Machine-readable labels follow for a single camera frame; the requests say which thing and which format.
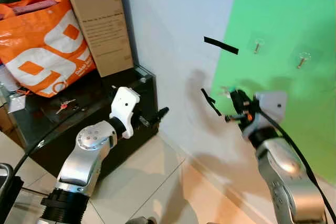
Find keys with green tag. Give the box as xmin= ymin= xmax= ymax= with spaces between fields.
xmin=222 ymin=86 xmax=238 ymax=98

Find keys with red tag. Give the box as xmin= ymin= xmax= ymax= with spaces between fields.
xmin=56 ymin=99 xmax=77 ymax=114

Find black tape strip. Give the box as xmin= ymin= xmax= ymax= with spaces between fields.
xmin=201 ymin=88 xmax=223 ymax=116
xmin=204 ymin=36 xmax=240 ymax=56

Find black glass-top cabinet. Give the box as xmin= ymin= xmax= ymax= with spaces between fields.
xmin=4 ymin=65 xmax=160 ymax=178

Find grey robot foot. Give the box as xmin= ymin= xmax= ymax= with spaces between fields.
xmin=128 ymin=216 xmax=159 ymax=224

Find tall brown cardboard box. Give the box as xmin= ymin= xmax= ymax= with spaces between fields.
xmin=60 ymin=0 xmax=135 ymax=78

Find orange white shopping bag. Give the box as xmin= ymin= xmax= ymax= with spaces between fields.
xmin=0 ymin=0 xmax=98 ymax=98

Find black robot torso part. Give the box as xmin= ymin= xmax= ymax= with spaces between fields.
xmin=0 ymin=163 xmax=25 ymax=222

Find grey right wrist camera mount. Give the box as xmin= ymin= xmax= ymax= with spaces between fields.
xmin=243 ymin=91 xmax=288 ymax=141

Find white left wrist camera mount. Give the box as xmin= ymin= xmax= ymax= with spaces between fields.
xmin=109 ymin=87 xmax=141 ymax=140

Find clear adhesive wall hook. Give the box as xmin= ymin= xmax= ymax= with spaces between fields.
xmin=295 ymin=51 xmax=312 ymax=70
xmin=253 ymin=38 xmax=265 ymax=56

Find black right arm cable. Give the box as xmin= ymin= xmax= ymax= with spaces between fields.
xmin=256 ymin=103 xmax=336 ymax=222

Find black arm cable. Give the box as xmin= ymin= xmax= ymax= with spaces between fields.
xmin=256 ymin=103 xmax=336 ymax=222
xmin=0 ymin=104 xmax=114 ymax=206

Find green wall sheet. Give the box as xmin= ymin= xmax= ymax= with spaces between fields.
xmin=209 ymin=0 xmax=336 ymax=184

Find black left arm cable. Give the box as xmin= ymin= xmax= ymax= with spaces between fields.
xmin=0 ymin=104 xmax=114 ymax=206

